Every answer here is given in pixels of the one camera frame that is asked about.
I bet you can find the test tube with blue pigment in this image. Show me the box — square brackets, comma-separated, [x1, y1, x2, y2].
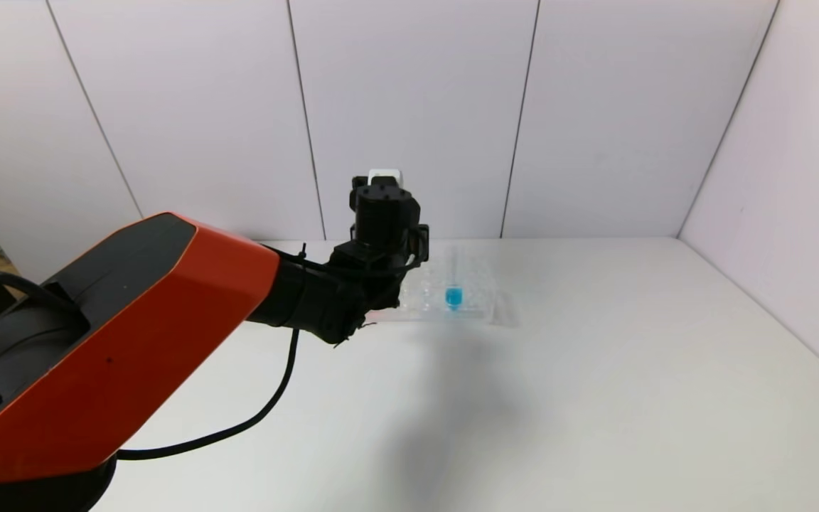
[445, 247, 466, 311]

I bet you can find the clear plastic test tube rack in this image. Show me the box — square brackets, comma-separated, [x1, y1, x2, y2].
[381, 249, 499, 324]

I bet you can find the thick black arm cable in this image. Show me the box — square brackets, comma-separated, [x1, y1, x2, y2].
[118, 327, 301, 461]

